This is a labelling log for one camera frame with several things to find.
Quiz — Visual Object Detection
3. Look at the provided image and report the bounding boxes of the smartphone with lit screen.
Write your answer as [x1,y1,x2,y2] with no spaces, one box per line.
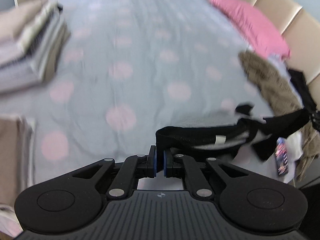
[274,138,289,177]

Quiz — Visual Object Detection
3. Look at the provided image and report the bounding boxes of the grey pink-dotted bed sheet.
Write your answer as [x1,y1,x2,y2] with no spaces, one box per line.
[0,0,303,238]

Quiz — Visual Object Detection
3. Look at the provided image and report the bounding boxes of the grey and black raglan shirt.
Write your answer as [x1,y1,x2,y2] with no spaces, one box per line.
[156,105,310,161]

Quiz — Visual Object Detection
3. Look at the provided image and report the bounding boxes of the cream padded headboard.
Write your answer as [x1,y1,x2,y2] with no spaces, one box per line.
[227,0,320,86]

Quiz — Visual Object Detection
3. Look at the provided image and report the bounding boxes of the stack of folded clothes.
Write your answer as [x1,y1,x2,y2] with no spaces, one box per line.
[1,0,70,93]

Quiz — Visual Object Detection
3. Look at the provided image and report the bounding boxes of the black garment by headboard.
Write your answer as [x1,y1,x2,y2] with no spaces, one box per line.
[288,69,319,132]

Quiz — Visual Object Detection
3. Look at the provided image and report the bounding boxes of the pink pillow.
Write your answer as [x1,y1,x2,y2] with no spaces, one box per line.
[208,0,291,60]

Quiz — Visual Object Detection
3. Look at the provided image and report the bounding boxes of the tan striped garment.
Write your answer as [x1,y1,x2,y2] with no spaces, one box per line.
[238,50,319,180]

